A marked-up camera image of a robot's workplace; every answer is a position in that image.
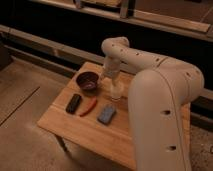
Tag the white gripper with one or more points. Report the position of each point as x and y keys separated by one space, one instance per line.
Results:
x=111 y=69

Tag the white ceramic cup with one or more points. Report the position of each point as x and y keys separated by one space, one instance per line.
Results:
x=116 y=89

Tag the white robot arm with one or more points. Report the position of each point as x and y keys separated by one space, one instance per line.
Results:
x=161 y=86

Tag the dark purple bowl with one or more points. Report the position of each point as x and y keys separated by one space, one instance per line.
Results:
x=87 y=81

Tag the red chili pepper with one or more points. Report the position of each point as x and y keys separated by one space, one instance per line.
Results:
x=89 y=107

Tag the blue sponge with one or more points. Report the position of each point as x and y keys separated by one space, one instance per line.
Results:
x=106 y=114

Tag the black rectangular block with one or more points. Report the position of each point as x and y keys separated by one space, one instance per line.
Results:
x=73 y=103

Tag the wooden table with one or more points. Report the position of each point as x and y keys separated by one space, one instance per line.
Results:
x=113 y=141

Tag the black metal table leg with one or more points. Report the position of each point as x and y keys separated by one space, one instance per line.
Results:
x=61 y=143

